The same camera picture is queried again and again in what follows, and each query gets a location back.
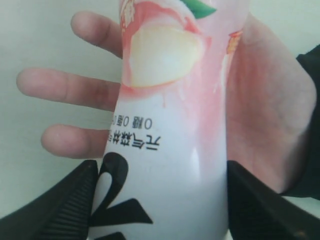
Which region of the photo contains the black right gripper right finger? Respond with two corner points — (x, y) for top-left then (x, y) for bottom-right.
(227, 160), (320, 240)

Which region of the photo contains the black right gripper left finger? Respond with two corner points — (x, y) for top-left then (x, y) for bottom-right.
(0, 160), (98, 240)

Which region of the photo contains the pink peach drink bottle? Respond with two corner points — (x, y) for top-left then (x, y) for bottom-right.
(88, 0), (250, 240)

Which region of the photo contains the person's open bare hand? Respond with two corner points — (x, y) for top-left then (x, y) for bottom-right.
(16, 11), (317, 195)

